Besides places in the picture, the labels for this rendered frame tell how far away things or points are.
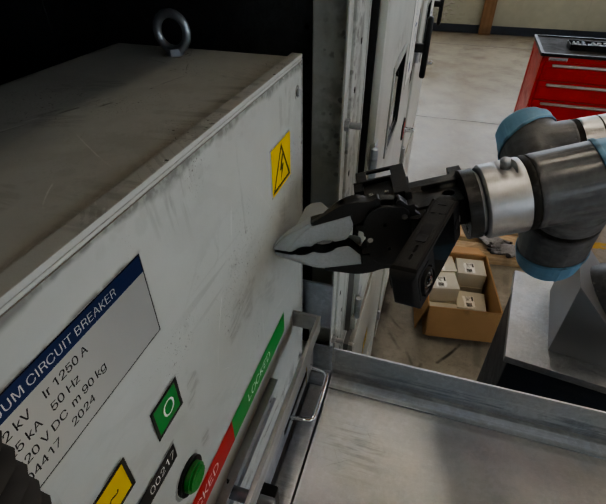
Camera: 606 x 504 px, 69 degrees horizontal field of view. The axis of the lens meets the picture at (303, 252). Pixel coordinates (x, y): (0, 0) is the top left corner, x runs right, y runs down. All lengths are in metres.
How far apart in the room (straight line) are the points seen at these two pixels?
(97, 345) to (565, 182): 0.40
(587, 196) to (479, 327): 1.60
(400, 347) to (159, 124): 1.78
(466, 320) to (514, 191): 1.59
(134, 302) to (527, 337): 0.97
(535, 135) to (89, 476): 0.57
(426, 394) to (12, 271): 0.71
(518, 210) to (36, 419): 0.40
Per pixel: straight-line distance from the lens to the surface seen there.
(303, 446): 0.75
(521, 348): 1.10
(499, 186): 0.45
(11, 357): 0.21
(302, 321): 0.62
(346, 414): 0.78
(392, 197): 0.44
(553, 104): 2.89
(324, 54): 0.55
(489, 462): 0.79
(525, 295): 1.24
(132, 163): 0.28
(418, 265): 0.38
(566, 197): 0.47
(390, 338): 2.04
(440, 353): 2.04
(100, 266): 0.23
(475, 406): 0.83
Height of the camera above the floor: 1.51
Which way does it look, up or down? 38 degrees down
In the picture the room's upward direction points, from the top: straight up
